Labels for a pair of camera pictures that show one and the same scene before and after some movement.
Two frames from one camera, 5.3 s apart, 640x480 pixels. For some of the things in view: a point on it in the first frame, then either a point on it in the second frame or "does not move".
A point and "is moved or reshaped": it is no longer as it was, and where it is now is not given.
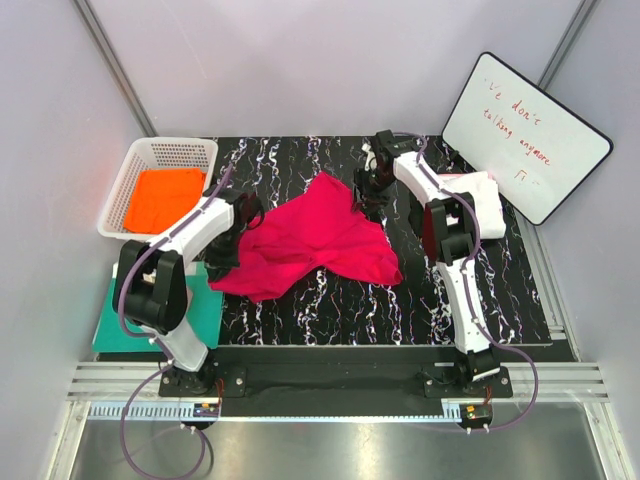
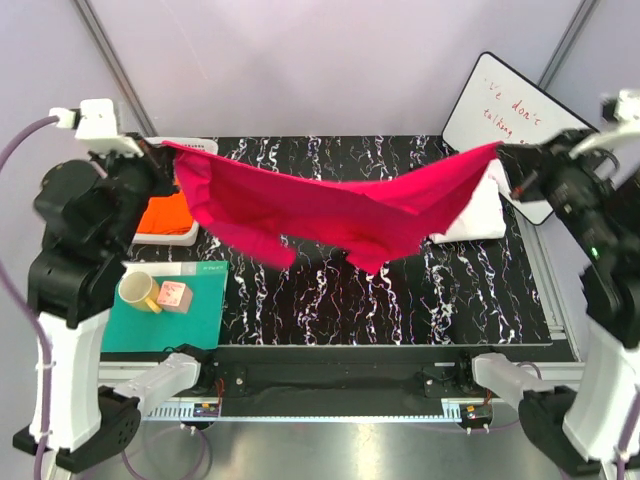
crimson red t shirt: x=322 y=226 is moved or reshaped
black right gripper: x=361 y=192 to x=529 y=165
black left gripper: x=217 y=266 to x=157 y=157
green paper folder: x=206 y=314 does not move
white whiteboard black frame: x=539 y=151 does not move
